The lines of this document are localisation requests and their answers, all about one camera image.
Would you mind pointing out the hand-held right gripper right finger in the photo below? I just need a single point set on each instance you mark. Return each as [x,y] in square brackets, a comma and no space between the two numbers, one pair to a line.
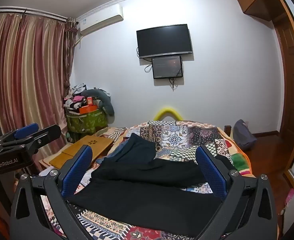
[211,173]

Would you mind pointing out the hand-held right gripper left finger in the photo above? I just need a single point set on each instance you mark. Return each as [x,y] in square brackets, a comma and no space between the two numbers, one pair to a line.
[77,171]

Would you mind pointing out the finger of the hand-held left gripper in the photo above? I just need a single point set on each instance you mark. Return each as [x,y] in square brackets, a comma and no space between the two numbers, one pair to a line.
[24,130]
[47,133]

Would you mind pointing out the black pants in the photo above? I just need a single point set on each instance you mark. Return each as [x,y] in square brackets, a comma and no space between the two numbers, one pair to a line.
[142,195]

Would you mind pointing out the dark teal pants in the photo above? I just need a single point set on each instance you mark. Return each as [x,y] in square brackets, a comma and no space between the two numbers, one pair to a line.
[134,148]

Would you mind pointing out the wooden lap desk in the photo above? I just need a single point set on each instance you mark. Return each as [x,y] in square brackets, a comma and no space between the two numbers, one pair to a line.
[92,143]

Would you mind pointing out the green patterned storage bag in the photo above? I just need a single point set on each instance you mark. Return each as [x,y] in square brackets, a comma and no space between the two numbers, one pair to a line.
[85,125]

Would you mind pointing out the pile of clothes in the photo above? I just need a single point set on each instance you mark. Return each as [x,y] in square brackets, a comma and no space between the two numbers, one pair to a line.
[73,100]

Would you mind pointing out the blue denim cloth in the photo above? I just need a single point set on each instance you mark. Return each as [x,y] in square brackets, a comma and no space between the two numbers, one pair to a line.
[115,151]

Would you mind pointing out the orange box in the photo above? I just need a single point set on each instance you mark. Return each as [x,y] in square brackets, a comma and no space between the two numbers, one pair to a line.
[87,109]

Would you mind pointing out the patchwork printed blanket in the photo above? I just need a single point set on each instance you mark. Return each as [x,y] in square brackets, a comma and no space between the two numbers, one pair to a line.
[181,136]

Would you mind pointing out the grey bag on floor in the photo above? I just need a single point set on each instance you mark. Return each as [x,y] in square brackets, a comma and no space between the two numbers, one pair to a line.
[244,136]

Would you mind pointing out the striped pink curtain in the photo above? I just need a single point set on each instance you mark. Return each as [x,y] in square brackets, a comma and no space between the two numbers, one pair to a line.
[24,80]

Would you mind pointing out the small red box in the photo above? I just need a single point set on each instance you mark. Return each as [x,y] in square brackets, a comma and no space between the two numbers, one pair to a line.
[89,101]

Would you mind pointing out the grey plush pillow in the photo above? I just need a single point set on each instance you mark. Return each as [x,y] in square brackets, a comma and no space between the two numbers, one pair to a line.
[108,105]

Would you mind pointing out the yellow foam bed guard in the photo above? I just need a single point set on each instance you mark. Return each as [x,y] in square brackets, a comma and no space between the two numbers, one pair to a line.
[168,111]

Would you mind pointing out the wooden door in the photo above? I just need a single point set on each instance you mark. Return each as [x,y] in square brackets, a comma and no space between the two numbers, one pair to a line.
[290,80]

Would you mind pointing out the white air conditioner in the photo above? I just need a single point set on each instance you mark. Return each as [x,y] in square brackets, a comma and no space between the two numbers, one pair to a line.
[99,17]

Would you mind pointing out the wooden bed post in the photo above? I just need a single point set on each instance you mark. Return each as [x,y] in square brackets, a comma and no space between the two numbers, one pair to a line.
[228,132]

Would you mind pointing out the small wall-mounted monitor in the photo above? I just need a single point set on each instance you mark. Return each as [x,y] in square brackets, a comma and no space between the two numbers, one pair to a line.
[166,67]

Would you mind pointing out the curtain rail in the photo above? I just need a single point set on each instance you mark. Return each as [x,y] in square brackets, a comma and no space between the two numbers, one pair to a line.
[29,12]

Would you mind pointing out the wall-mounted black television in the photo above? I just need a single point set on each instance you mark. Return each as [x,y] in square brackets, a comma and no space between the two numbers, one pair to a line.
[164,40]

